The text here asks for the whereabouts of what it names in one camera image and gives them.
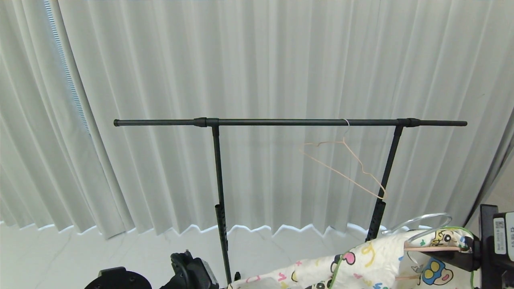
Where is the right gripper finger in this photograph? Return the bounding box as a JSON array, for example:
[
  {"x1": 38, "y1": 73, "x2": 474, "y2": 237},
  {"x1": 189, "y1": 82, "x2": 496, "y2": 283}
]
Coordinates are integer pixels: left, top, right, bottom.
[{"x1": 426, "y1": 239, "x2": 481, "y2": 273}]

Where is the white curtain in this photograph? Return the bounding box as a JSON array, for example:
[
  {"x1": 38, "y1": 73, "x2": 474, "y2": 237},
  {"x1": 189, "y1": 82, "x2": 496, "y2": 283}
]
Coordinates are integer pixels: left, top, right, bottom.
[{"x1": 0, "y1": 0, "x2": 514, "y2": 240}]

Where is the black clothes rack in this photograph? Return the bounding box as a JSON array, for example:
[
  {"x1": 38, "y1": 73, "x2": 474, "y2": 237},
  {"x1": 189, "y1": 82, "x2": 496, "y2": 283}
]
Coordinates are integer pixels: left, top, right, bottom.
[{"x1": 114, "y1": 118, "x2": 467, "y2": 285}]

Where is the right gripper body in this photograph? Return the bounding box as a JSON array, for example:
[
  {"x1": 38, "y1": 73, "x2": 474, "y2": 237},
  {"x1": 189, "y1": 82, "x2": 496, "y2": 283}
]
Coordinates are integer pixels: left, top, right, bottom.
[{"x1": 480, "y1": 205, "x2": 514, "y2": 289}]

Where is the cream printed shirt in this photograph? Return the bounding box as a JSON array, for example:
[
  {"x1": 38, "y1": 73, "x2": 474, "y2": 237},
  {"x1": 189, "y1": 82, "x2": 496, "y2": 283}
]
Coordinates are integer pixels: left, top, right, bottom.
[{"x1": 227, "y1": 226, "x2": 480, "y2": 289}]

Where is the pink clothes hanger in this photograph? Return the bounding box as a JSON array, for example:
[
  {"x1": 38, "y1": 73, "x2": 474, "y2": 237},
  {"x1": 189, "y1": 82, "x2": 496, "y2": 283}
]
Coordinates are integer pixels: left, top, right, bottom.
[
  {"x1": 381, "y1": 213, "x2": 463, "y2": 280},
  {"x1": 299, "y1": 119, "x2": 388, "y2": 200}
]

